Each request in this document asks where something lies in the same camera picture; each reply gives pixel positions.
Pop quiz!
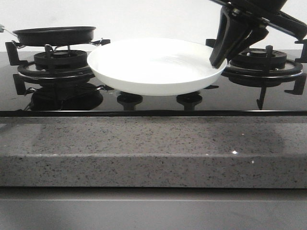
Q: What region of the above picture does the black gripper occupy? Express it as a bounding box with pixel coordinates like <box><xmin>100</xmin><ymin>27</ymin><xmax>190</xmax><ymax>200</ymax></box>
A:
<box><xmin>209</xmin><ymin>0</ymin><xmax>307</xmax><ymax>69</ymax></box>

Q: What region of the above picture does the white round plate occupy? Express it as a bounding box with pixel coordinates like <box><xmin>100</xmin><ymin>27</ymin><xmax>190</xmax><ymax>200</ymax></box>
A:
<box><xmin>87</xmin><ymin>38</ymin><xmax>227</xmax><ymax>96</ymax></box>

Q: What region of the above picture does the black frying pan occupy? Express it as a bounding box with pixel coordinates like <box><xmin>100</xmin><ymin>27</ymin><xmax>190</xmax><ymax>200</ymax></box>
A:
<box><xmin>12</xmin><ymin>26</ymin><xmax>96</xmax><ymax>46</ymax></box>

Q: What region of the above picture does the right black gas burner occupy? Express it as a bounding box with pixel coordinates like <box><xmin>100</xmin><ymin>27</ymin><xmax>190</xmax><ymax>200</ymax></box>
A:
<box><xmin>205</xmin><ymin>38</ymin><xmax>307</xmax><ymax>96</ymax></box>

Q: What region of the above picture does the black gas burner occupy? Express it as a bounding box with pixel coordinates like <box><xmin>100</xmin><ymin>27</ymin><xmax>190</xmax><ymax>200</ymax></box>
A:
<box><xmin>5</xmin><ymin>39</ymin><xmax>111</xmax><ymax>96</ymax></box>
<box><xmin>205</xmin><ymin>38</ymin><xmax>307</xmax><ymax>96</ymax></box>

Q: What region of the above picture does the black glass stove top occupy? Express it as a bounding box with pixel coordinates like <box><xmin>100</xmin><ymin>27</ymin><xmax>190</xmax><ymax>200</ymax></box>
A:
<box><xmin>0</xmin><ymin>52</ymin><xmax>307</xmax><ymax>117</ymax></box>

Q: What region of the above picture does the left black gas burner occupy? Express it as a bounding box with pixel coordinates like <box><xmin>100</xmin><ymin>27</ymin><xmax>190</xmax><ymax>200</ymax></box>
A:
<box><xmin>5</xmin><ymin>39</ymin><xmax>111</xmax><ymax>96</ymax></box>

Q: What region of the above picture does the silver wire pan support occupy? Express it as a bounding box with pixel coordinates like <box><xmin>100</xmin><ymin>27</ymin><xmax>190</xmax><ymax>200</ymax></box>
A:
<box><xmin>5</xmin><ymin>38</ymin><xmax>111</xmax><ymax>52</ymax></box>

